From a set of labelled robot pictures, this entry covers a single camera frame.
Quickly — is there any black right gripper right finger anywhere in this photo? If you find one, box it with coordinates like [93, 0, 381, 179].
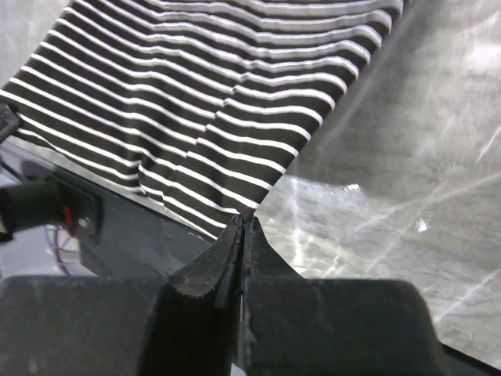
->
[243, 219, 450, 375]

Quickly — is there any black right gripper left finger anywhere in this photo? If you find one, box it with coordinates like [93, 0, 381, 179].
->
[1, 216, 243, 375]

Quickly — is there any thin striped tank top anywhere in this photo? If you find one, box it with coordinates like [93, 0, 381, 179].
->
[1, 1, 409, 237]

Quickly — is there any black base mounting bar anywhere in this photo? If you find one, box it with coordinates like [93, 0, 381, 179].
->
[1, 142, 212, 277]

